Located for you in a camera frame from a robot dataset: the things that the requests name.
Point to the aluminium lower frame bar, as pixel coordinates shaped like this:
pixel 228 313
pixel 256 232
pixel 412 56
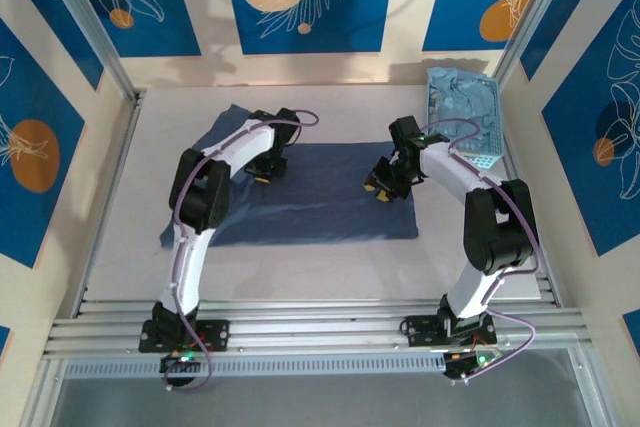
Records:
pixel 42 397
pixel 595 387

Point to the left controller board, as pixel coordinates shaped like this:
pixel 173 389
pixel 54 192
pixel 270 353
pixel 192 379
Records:
pixel 182 358

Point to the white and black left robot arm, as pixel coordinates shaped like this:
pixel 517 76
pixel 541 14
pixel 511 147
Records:
pixel 240 147

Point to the dark blue t-shirt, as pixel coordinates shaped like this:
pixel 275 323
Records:
pixel 325 207

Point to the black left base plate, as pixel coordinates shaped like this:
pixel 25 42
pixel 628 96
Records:
pixel 217 334

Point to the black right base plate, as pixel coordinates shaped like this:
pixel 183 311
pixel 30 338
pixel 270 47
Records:
pixel 420 329

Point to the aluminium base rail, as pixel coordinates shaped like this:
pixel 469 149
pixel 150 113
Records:
pixel 310 327

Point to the right controller board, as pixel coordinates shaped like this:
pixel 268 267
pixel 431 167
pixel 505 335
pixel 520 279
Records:
pixel 475 359

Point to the aluminium frame post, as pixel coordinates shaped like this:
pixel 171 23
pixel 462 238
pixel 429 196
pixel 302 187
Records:
pixel 535 12
pixel 85 12

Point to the aluminium table side rail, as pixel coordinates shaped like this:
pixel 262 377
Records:
pixel 111 197
pixel 547 289

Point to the light blue crumpled t-shirt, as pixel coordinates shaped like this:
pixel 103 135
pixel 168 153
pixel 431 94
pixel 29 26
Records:
pixel 465 97

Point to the light blue plastic basket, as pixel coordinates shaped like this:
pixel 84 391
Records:
pixel 487 161

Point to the blue floral wall panel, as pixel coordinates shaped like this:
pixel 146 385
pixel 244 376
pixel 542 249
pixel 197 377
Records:
pixel 460 12
pixel 55 12
pixel 160 12
pixel 30 97
pixel 590 172
pixel 340 22
pixel 562 12

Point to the controller board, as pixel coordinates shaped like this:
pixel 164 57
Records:
pixel 475 359
pixel 182 358

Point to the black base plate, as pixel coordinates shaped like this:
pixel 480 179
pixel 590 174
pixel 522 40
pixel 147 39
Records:
pixel 420 329
pixel 217 334

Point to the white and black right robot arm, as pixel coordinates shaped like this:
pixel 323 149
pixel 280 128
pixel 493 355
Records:
pixel 450 167

